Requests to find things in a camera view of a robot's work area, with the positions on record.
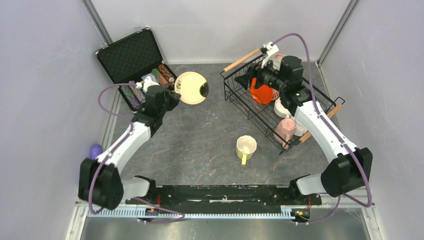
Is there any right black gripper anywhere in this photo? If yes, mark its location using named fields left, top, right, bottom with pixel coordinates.
left=234, top=55, right=288, bottom=93

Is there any orange plate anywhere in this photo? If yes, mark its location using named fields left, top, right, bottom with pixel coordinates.
left=249, top=77, right=275, bottom=105

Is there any cream plate with black spot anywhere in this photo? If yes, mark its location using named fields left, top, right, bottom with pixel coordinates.
left=174, top=71, right=209, bottom=105

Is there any white cup with handle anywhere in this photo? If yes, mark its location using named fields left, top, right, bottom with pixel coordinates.
left=273, top=97, right=293, bottom=119

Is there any pink mug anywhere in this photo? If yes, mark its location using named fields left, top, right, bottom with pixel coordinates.
left=273, top=118, right=296, bottom=149

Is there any pink and cream plate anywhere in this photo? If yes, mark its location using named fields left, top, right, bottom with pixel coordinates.
left=272, top=54, right=285, bottom=69

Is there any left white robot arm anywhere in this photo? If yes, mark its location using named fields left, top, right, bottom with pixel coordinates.
left=78, top=84, right=181, bottom=215

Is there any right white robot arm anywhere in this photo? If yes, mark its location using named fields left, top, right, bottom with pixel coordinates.
left=235, top=55, right=373, bottom=204

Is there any blue card deck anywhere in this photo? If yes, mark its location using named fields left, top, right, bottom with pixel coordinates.
left=141, top=73, right=157, bottom=83

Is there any black poker chip case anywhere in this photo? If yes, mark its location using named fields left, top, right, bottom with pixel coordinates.
left=95, top=27, right=177, bottom=91

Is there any yellow green mug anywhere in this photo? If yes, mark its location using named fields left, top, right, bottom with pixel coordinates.
left=235, top=135, right=257, bottom=166

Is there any purple flashlight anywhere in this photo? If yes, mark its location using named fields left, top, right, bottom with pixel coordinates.
left=90, top=143, right=103, bottom=160

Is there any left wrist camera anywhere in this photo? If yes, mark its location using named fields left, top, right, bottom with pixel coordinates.
left=135, top=81, right=160, bottom=93

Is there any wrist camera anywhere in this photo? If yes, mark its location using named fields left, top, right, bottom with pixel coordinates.
left=260, top=42, right=279, bottom=69
left=135, top=81, right=160, bottom=93

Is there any black wire dish rack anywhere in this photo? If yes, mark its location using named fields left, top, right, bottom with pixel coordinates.
left=223, top=48, right=342, bottom=152

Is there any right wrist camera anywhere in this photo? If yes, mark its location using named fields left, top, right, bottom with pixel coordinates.
left=260, top=42, right=279, bottom=69

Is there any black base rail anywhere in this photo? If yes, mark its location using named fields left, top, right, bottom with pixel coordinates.
left=125, top=184, right=322, bottom=217

